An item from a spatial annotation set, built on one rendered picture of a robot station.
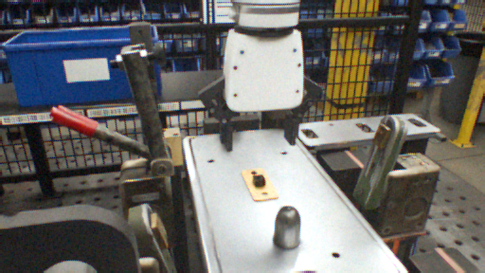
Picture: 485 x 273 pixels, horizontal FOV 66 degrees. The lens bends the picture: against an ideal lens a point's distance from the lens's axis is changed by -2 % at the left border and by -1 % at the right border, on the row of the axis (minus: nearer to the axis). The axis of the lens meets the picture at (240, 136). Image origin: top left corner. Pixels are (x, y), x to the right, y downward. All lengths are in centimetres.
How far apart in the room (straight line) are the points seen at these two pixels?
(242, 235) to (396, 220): 24
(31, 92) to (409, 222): 75
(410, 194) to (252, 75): 29
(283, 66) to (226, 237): 22
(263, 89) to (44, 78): 53
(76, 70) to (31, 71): 9
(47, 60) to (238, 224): 54
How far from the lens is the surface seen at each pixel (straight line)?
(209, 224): 50
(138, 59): 46
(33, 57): 87
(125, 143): 51
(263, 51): 46
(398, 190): 58
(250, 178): 58
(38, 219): 23
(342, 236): 50
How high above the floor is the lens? 131
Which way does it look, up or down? 26 degrees down
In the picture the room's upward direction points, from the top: straight up
